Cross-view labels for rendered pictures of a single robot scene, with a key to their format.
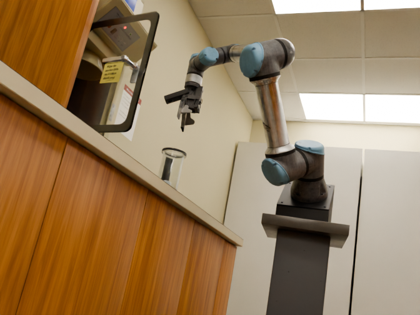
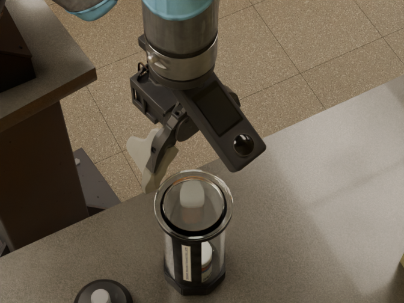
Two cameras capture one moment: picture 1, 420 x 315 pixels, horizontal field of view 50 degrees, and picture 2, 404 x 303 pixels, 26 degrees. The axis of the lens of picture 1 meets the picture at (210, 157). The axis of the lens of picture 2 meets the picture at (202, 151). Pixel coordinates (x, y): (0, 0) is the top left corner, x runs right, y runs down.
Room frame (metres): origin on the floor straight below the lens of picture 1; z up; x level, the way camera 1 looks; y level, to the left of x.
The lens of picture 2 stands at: (2.26, 0.52, 2.24)
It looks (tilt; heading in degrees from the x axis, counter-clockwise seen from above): 60 degrees down; 221
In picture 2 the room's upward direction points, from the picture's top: straight up
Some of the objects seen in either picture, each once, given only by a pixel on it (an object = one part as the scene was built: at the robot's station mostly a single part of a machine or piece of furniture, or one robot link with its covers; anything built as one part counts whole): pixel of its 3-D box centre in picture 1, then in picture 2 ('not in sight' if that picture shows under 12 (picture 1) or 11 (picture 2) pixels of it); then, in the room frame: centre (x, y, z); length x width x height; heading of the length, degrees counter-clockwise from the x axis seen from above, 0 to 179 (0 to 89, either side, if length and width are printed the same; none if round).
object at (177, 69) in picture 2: (193, 82); (179, 44); (1.87, 0.14, 1.51); 0.08 x 0.08 x 0.05
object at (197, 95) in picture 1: (191, 98); (178, 83); (1.86, 0.13, 1.43); 0.09 x 0.08 x 0.12; 83
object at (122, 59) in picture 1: (119, 62); not in sight; (1.21, 0.32, 1.20); 0.10 x 0.05 x 0.03; 59
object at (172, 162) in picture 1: (169, 175); (193, 235); (1.87, 0.16, 1.06); 0.11 x 0.11 x 0.21
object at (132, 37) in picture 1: (105, 72); not in sight; (1.27, 0.36, 1.19); 0.30 x 0.01 x 0.40; 59
